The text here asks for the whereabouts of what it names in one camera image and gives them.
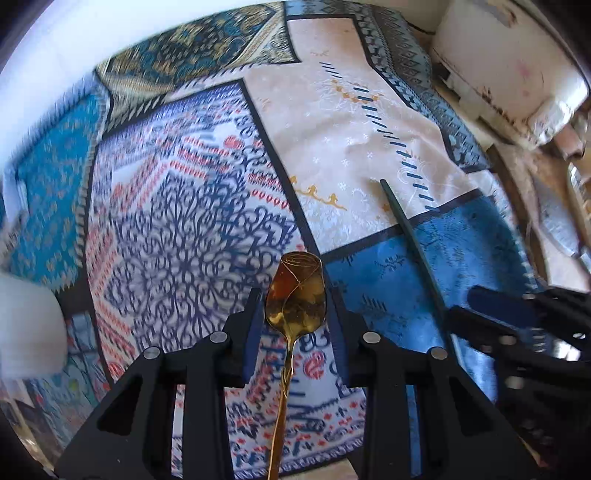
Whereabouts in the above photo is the grey flat board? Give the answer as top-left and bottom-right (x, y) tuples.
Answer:
(531, 174), (583, 259)

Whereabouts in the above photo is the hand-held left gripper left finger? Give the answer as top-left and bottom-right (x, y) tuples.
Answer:
(54, 287), (264, 480)

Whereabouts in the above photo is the white cup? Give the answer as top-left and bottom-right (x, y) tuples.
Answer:
(0, 270), (68, 380)

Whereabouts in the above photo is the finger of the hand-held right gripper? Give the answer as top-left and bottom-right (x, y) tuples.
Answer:
(467, 285), (550, 334)
(444, 305), (522, 366)

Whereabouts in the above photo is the gold spoon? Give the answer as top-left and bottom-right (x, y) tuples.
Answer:
(264, 251), (328, 480)

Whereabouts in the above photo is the white appliance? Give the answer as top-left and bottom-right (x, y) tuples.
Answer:
(431, 0), (591, 149)

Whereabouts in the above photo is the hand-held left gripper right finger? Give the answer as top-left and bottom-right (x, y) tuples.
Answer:
(327, 287), (539, 480)

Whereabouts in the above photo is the dark green chopstick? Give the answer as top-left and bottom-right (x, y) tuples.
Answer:
(379, 179), (458, 359)

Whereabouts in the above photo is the patchwork patterned tablecloth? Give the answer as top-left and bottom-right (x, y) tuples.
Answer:
(0, 0), (546, 480)

